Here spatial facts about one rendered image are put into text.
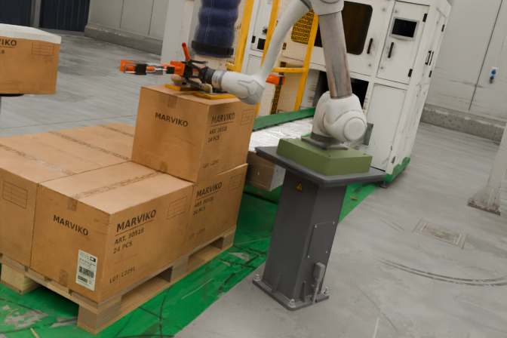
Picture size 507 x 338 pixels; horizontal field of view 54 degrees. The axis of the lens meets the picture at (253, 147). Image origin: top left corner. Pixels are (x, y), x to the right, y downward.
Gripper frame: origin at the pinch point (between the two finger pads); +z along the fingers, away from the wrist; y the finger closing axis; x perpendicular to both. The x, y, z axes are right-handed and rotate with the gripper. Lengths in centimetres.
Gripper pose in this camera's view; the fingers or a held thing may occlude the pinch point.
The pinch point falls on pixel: (180, 68)
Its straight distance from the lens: 251.0
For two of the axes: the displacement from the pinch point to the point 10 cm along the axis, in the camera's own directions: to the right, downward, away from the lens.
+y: -2.0, 9.5, 2.4
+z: -8.8, -2.9, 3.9
